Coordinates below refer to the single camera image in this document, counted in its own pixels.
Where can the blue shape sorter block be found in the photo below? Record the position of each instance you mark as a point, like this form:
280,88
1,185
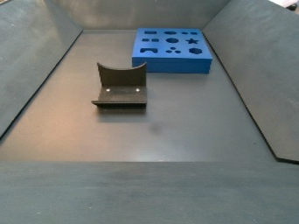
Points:
170,50

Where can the black curved holder stand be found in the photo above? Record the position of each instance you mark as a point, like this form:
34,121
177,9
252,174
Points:
121,86

